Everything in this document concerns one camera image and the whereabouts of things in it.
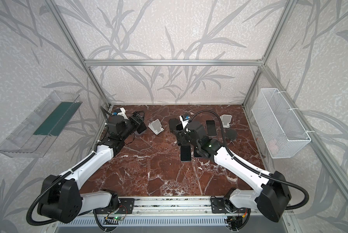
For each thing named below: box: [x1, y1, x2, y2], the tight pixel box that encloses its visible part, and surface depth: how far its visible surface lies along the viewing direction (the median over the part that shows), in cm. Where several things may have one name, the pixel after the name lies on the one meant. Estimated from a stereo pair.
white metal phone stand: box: [147, 118, 165, 135], surface depth 103 cm
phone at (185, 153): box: [179, 145, 192, 163], surface depth 95 cm
